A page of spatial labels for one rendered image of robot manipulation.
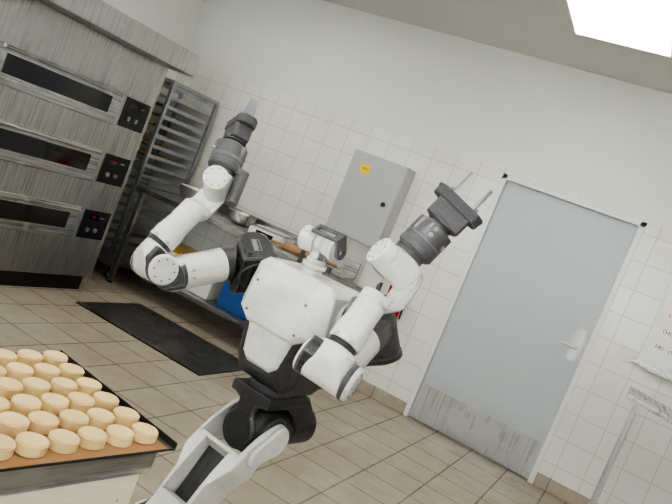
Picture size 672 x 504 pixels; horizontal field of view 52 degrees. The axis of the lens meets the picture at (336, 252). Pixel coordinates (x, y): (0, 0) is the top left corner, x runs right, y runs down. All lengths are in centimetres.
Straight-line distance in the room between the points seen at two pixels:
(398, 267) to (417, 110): 451
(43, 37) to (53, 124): 57
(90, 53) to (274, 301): 359
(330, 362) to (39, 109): 379
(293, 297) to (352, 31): 486
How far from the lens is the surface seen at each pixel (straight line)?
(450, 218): 147
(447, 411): 566
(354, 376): 139
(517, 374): 552
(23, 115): 487
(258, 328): 174
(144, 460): 138
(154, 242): 175
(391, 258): 144
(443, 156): 574
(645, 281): 540
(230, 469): 175
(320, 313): 165
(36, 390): 138
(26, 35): 476
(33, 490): 124
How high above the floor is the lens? 145
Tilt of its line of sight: 5 degrees down
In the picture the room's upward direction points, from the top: 22 degrees clockwise
